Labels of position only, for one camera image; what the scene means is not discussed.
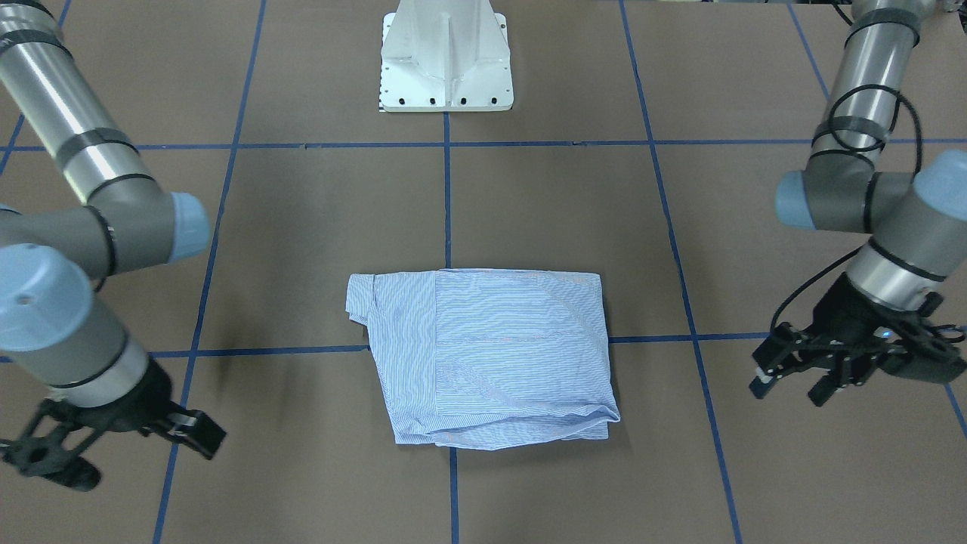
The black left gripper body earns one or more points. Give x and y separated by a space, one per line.
844 310

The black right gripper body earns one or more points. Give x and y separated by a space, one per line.
141 394

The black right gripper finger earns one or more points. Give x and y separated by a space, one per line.
193 429

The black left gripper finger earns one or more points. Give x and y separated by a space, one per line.
784 352
831 385

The blue striped button-up shirt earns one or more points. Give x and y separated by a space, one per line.
488 359

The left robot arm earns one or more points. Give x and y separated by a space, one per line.
492 259

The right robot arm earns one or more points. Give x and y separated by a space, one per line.
53 325

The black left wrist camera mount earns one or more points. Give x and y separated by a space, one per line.
919 352

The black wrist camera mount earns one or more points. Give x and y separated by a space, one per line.
51 447
919 352

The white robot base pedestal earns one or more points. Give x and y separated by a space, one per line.
445 57

